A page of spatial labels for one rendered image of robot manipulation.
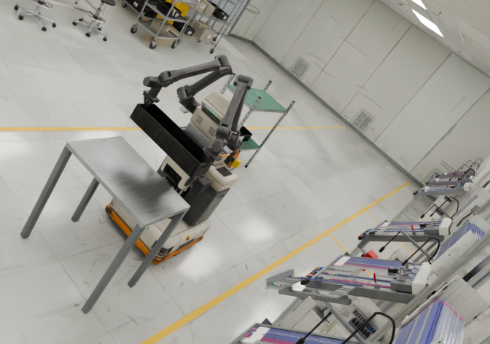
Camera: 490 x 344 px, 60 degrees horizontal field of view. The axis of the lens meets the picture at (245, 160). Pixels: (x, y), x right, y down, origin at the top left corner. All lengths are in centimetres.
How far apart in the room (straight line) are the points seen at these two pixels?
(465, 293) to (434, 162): 975
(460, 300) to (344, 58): 1063
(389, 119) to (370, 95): 83
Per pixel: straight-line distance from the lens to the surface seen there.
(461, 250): 280
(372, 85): 1195
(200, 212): 339
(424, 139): 1165
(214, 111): 281
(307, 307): 281
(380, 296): 299
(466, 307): 200
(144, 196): 258
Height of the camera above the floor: 224
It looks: 23 degrees down
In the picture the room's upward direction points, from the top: 36 degrees clockwise
